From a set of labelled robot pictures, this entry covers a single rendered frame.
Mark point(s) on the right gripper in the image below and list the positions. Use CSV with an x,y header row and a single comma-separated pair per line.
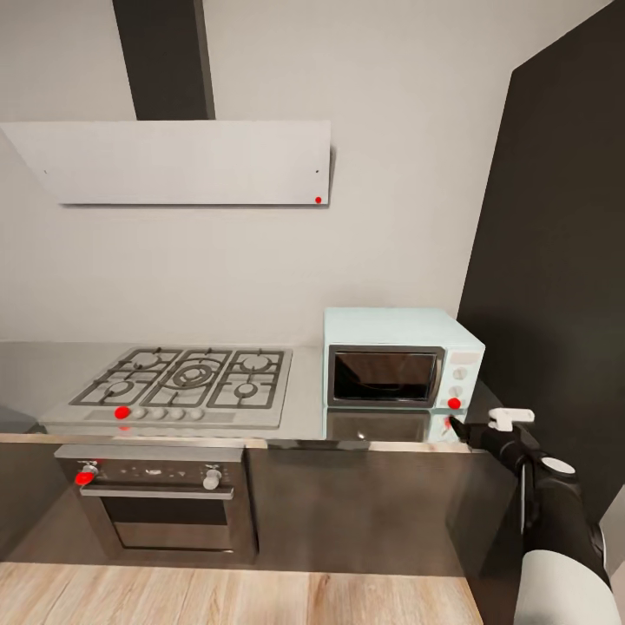
x,y
481,436

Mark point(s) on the fridge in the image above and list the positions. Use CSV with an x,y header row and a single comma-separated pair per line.
x,y
545,287

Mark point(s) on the burner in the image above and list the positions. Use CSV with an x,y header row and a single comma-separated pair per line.
x,y
183,386

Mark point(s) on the range hood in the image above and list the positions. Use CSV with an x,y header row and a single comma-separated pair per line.
x,y
176,152

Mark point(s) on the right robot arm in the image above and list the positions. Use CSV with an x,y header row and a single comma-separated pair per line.
x,y
563,579

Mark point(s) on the microwave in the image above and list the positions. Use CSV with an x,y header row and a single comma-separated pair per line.
x,y
398,357

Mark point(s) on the oven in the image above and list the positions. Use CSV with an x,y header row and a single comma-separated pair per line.
x,y
177,504

